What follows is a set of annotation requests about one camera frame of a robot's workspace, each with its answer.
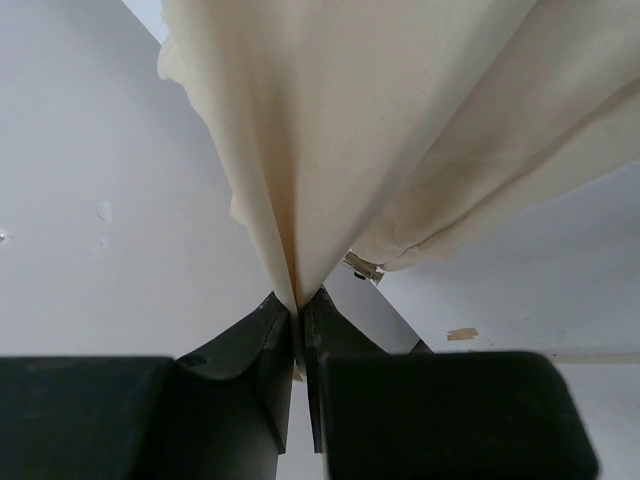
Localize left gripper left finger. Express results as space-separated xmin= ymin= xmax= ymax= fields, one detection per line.
xmin=177 ymin=293 xmax=289 ymax=380

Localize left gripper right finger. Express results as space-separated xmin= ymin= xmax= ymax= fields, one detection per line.
xmin=300 ymin=287 xmax=386 ymax=355

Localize beige trousers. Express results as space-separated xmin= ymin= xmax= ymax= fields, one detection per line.
xmin=158 ymin=1 xmax=639 ymax=309

